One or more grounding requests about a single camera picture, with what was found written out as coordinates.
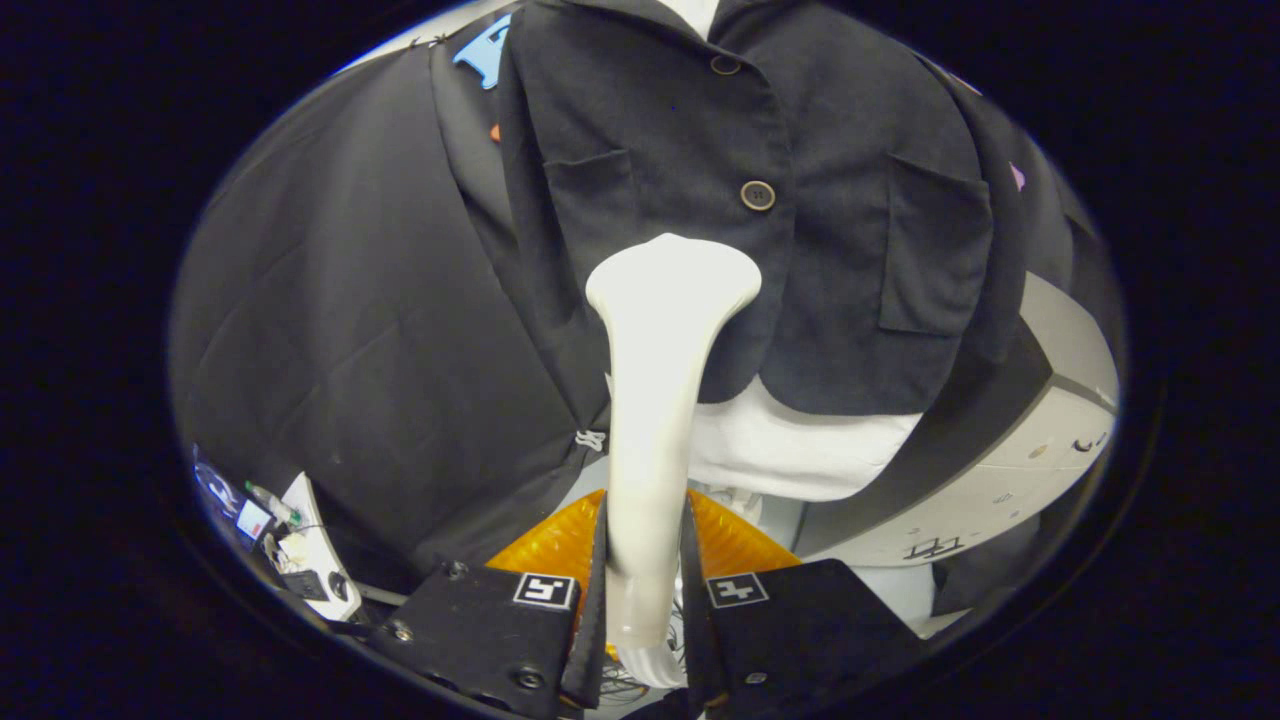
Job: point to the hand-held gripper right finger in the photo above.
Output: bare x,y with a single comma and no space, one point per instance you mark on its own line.
800,630

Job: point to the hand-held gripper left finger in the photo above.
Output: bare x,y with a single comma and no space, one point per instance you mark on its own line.
480,630

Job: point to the white garment steamer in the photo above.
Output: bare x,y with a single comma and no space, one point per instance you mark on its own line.
650,400

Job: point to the black jacket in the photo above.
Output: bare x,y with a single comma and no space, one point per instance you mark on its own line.
850,300

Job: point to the white mannequin torso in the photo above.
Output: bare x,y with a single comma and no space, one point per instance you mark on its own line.
800,455

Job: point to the white flat board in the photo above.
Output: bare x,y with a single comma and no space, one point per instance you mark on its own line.
320,550

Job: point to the grey cabinet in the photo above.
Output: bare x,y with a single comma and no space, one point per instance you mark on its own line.
1010,470

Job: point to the black backdrop cloth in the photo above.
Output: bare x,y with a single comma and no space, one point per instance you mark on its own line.
340,350

